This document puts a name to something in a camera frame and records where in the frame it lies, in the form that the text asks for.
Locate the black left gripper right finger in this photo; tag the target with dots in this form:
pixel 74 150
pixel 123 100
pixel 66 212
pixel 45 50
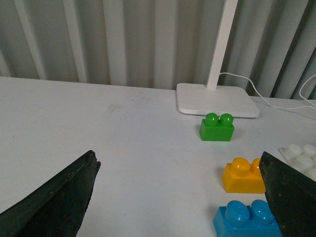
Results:
pixel 291 197

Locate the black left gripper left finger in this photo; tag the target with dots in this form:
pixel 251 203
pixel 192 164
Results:
pixel 57 208

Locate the yellow two-stud block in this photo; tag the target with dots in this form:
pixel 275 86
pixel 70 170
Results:
pixel 243 177

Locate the blue three-stud block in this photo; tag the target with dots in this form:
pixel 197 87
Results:
pixel 239 220

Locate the green two-stud block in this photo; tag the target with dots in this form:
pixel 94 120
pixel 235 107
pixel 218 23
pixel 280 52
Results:
pixel 215 128

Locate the white desk lamp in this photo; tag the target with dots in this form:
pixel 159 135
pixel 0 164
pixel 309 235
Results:
pixel 200 99

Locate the white curtain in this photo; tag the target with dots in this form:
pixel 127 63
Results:
pixel 161 43

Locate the white studded base plate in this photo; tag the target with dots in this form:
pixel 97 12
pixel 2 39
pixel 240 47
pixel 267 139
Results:
pixel 302 158

